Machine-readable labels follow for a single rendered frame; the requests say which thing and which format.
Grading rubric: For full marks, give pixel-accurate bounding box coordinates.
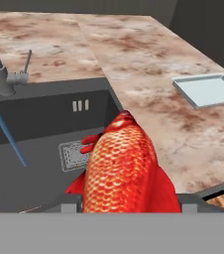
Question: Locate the dark grey sink basin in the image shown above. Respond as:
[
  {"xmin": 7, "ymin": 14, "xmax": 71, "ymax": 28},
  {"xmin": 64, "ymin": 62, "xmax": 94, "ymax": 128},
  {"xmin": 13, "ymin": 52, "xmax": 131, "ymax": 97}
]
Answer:
[{"xmin": 0, "ymin": 77, "xmax": 125, "ymax": 214}]

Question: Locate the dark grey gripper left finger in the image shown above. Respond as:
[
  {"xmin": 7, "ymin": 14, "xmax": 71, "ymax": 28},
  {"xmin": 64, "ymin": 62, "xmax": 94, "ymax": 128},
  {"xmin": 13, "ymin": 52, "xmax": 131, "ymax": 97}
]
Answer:
[{"xmin": 44, "ymin": 193, "xmax": 84, "ymax": 214}]

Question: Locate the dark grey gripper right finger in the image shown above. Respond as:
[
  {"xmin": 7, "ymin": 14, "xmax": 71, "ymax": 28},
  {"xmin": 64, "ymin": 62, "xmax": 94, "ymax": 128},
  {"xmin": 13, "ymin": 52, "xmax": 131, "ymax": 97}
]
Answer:
[{"xmin": 176, "ymin": 193, "xmax": 224, "ymax": 214}]

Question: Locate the grey sink tap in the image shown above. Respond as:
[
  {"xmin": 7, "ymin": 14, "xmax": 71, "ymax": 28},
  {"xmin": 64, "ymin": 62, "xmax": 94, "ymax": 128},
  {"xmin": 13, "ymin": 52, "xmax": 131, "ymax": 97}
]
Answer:
[{"xmin": 0, "ymin": 23, "xmax": 33, "ymax": 97}]

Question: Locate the pale blue tray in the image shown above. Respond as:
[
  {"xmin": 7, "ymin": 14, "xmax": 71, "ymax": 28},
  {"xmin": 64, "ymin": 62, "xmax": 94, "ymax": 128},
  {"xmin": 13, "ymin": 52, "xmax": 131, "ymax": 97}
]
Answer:
[{"xmin": 171, "ymin": 72, "xmax": 224, "ymax": 110}]

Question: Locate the blue water stream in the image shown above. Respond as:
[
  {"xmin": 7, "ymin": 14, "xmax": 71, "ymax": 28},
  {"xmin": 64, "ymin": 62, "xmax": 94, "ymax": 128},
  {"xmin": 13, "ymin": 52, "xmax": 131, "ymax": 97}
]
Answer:
[{"xmin": 0, "ymin": 87, "xmax": 28, "ymax": 169}]

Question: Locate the red orange fish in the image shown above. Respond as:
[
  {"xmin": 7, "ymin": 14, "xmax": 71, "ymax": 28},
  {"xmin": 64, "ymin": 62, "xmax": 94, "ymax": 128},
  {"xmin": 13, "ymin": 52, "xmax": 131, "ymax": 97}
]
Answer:
[{"xmin": 64, "ymin": 109, "xmax": 182, "ymax": 214}]

